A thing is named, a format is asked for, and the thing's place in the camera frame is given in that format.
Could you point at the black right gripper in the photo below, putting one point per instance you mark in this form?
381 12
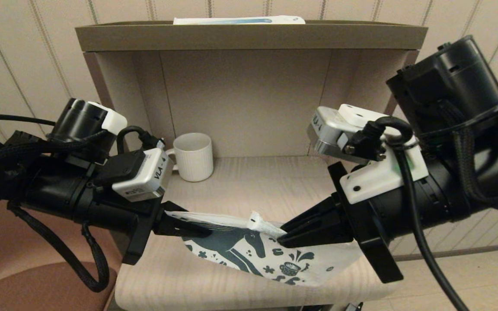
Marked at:
404 207

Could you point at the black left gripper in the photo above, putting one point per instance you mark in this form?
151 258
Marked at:
102 207

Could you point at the white horse print pouch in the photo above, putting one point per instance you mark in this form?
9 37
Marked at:
318 263

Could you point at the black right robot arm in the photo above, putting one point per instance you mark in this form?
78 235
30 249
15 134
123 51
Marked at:
456 86

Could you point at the white ribbed ceramic mug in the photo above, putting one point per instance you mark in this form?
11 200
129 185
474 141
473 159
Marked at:
195 160

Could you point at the beige wooden desk shelf unit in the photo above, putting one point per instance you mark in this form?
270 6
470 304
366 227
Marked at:
249 99

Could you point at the pink chair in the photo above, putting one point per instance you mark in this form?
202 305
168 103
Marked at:
24 276

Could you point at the white blue toothbrush box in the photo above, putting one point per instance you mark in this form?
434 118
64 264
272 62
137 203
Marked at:
240 20

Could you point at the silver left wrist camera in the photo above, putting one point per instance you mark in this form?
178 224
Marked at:
145 181

